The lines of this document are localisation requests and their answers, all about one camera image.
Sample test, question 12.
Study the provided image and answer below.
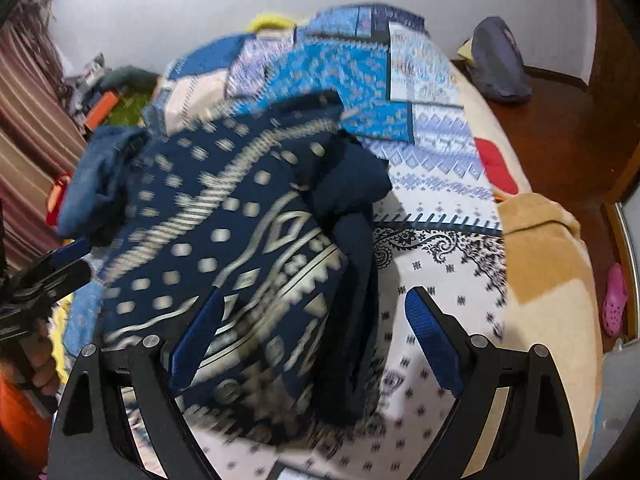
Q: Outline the red plastic object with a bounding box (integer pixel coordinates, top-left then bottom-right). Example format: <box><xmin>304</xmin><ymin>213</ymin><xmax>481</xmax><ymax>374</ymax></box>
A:
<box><xmin>46</xmin><ymin>174</ymin><xmax>72</xmax><ymax>227</ymax></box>

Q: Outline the blue patchwork bedsheet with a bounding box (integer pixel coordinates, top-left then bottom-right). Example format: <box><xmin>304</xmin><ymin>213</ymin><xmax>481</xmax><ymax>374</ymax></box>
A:
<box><xmin>64</xmin><ymin>2</ymin><xmax>510</xmax><ymax>480</ymax></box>

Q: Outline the navy patterned sweater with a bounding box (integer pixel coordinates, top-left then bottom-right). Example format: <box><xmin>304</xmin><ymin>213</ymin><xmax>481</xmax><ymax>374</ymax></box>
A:
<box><xmin>97</xmin><ymin>91</ymin><xmax>393</xmax><ymax>443</ymax></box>

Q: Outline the wooden door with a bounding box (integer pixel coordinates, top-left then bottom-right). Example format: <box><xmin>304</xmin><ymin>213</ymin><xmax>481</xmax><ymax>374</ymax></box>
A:
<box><xmin>582</xmin><ymin>0</ymin><xmax>640</xmax><ymax>203</ymax></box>

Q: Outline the tan fleece blanket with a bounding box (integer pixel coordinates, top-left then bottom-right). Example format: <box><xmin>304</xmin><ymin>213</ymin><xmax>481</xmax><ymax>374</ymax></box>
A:
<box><xmin>450</xmin><ymin>57</ymin><xmax>608</xmax><ymax>463</ymax></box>

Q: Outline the clutter of small household things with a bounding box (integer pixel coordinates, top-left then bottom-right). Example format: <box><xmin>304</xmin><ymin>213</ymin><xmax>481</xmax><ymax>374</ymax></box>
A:
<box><xmin>64</xmin><ymin>54</ymin><xmax>109</xmax><ymax>112</ymax></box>

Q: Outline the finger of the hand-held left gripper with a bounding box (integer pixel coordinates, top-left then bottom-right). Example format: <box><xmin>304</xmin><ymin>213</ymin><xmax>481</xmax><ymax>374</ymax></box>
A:
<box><xmin>22</xmin><ymin>260</ymin><xmax>91</xmax><ymax>301</ymax></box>
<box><xmin>15</xmin><ymin>237</ymin><xmax>94</xmax><ymax>281</ymax></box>

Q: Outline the green bag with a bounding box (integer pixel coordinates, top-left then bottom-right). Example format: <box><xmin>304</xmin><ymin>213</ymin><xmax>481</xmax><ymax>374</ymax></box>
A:
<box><xmin>101</xmin><ymin>65</ymin><xmax>162</xmax><ymax>129</ymax></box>

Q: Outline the purple grey bag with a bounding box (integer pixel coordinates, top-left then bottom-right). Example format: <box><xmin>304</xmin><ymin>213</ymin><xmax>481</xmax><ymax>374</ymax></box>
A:
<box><xmin>470</xmin><ymin>16</ymin><xmax>533</xmax><ymax>103</ymax></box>

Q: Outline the blue denim garment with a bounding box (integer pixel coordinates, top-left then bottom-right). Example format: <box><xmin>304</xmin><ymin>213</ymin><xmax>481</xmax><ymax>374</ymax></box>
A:
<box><xmin>56</xmin><ymin>125</ymin><xmax>152</xmax><ymax>242</ymax></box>

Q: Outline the yellow pillow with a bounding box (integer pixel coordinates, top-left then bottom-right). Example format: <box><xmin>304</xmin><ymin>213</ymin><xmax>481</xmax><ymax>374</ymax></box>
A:
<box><xmin>249</xmin><ymin>11</ymin><xmax>306</xmax><ymax>32</ymax></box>

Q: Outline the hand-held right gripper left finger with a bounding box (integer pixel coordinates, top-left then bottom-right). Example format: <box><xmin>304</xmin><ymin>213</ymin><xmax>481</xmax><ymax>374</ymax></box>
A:
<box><xmin>45</xmin><ymin>286</ymin><xmax>227</xmax><ymax>480</ymax></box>

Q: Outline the pink clog shoe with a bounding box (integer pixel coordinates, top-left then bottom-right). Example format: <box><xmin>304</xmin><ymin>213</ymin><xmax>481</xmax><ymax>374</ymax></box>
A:
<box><xmin>601</xmin><ymin>262</ymin><xmax>629</xmax><ymax>337</ymax></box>

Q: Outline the brown striped curtain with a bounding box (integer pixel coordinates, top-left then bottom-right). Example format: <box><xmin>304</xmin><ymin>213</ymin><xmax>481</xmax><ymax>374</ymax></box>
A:
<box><xmin>0</xmin><ymin>2</ymin><xmax>88</xmax><ymax>273</ymax></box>

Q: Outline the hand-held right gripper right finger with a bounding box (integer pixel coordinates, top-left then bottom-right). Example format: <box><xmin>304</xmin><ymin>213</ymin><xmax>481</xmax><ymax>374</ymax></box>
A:
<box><xmin>404</xmin><ymin>286</ymin><xmax>582</xmax><ymax>480</ymax></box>

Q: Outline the orange box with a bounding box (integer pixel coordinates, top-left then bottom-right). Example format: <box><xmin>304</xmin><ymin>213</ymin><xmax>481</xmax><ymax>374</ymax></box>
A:
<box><xmin>84</xmin><ymin>91</ymin><xmax>122</xmax><ymax>132</ymax></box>

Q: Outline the person's left hand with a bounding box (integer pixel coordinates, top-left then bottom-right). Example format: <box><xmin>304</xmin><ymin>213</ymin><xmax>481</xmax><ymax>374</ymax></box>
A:
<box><xmin>22</xmin><ymin>316</ymin><xmax>62</xmax><ymax>397</ymax></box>

